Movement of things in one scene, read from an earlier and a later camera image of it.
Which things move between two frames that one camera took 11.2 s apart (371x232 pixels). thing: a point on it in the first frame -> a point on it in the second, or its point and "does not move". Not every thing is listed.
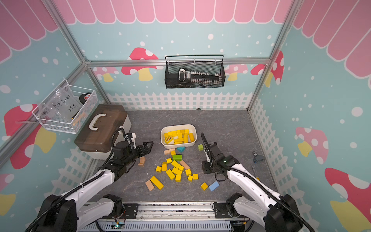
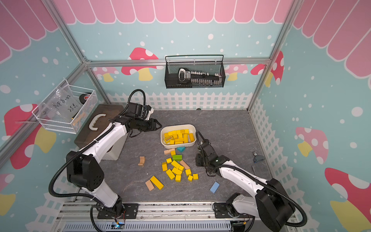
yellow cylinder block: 192,137 does not move
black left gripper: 139,148 -> 152,125
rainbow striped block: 168,139 does not move
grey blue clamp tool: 257,157 does not move
